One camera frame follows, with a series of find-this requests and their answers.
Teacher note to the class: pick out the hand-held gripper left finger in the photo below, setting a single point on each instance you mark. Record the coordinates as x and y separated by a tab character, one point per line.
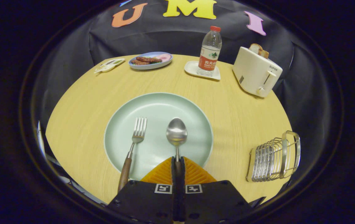
173	186

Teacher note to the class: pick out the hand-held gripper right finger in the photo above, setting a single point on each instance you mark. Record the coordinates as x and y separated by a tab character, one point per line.
182	186

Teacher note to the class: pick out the pale green round plate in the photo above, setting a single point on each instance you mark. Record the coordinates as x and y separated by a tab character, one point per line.
159	109

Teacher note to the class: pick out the white square coaster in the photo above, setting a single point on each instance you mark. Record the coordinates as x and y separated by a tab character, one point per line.
191	68

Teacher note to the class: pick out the small blue plate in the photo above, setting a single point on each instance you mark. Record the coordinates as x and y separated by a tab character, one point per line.
152	66

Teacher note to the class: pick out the brown meat patty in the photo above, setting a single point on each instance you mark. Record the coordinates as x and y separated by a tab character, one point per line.
149	59
139	62

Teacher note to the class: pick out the pink ham slice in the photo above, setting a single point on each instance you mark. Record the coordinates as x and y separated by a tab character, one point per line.
164	57

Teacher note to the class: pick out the red label water bottle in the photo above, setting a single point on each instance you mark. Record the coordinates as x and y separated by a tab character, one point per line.
208	59

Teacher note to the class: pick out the cream white toaster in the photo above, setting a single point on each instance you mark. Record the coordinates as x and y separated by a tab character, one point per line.
252	71

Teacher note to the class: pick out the black backdrop cloth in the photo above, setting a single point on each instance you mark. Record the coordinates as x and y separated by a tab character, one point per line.
165	34

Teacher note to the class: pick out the toasted bread slice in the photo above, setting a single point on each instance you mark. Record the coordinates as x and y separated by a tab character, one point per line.
255	48
264	53

